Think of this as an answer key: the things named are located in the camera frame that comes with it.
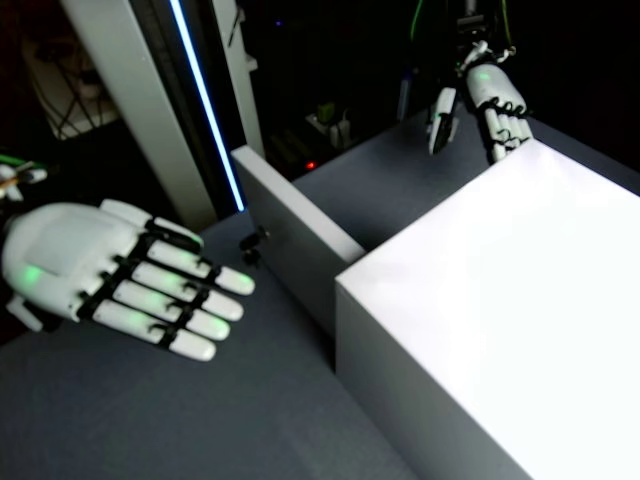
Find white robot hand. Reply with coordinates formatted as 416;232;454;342
0;198;257;362
424;62;534;164

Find white box flap panel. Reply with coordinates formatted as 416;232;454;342
230;145;368;342

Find green cable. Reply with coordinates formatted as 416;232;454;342
409;0;426;42

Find white pillar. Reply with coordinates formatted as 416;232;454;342
60;0;267;229

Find grey table cloth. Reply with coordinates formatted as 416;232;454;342
0;102;640;480

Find blue-white light strip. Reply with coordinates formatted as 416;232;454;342
168;0;248;212

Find white power strip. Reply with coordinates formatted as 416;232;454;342
305;101;357;150

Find yellow-green cable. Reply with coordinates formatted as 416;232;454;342
498;0;517;57

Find pale background board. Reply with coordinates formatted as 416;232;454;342
18;27;122;142

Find large white box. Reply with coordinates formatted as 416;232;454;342
334;137;640;480

